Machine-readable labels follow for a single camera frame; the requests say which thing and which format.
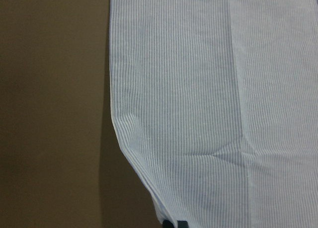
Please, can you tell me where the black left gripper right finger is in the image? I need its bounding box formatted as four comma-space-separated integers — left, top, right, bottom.
177, 221, 188, 228

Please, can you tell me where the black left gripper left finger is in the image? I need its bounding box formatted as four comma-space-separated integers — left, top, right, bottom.
162, 220, 173, 228

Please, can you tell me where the light blue striped shirt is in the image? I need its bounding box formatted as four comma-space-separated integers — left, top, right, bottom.
109, 0, 318, 228

